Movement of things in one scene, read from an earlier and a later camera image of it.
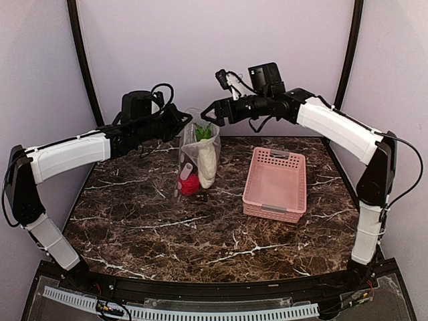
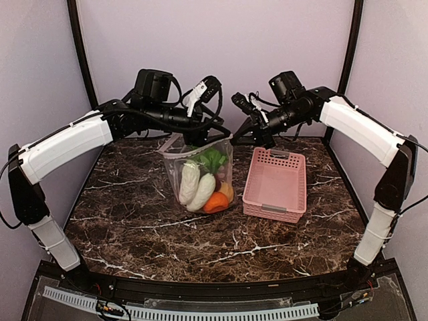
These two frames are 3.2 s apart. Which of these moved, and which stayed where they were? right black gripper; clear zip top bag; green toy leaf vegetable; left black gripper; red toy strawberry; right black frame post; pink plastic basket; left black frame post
Moved: left black gripper; red toy strawberry; right black gripper; green toy leaf vegetable; clear zip top bag
Stayed: right black frame post; pink plastic basket; left black frame post
